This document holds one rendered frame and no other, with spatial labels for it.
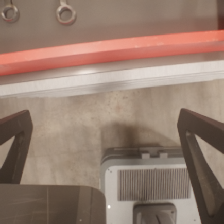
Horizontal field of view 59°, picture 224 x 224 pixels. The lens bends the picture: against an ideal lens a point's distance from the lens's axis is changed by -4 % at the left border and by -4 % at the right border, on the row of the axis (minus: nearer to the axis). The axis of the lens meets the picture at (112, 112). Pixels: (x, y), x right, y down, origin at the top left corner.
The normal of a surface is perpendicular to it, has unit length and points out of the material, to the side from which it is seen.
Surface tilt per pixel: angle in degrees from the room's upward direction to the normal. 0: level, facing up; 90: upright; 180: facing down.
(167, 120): 0
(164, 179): 0
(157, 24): 0
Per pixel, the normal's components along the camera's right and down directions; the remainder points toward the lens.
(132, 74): 0.05, 0.31
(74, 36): 0.02, 0.07
